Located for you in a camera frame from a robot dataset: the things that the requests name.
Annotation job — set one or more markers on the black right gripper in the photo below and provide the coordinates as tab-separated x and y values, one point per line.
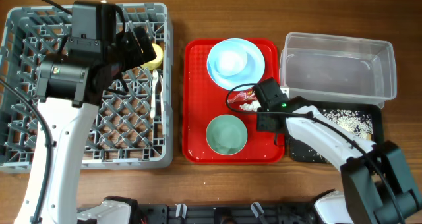
262	123

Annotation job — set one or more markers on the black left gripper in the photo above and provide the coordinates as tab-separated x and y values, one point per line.
134	58

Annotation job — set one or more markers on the white plastic spoon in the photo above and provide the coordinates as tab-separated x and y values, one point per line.
155	78

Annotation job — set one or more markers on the white plastic fork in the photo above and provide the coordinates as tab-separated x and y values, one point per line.
162	107

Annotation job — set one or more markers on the green bowl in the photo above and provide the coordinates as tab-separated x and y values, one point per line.
226	135

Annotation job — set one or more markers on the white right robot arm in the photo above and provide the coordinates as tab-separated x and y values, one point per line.
377	181

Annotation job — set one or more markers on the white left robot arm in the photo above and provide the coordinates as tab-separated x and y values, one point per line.
70	88

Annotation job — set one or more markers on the grey dishwasher rack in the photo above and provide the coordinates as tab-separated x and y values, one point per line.
123	135

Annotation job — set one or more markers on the black waste tray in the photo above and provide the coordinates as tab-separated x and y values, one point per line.
362	120

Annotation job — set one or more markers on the crumpled white tissue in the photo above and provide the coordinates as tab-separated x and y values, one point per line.
252	106

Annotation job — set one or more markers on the red snack wrapper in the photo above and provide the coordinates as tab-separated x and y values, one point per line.
248	95

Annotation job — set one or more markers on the clear plastic bin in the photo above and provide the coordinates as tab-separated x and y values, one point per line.
322	67

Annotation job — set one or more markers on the light blue plate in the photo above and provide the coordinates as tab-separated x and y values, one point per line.
252	73

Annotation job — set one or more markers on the red serving tray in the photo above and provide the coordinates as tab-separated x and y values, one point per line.
203	100

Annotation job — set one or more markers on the light blue bowl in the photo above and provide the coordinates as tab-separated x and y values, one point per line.
227	58

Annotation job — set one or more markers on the rice and food scraps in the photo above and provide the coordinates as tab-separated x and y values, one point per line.
317	143

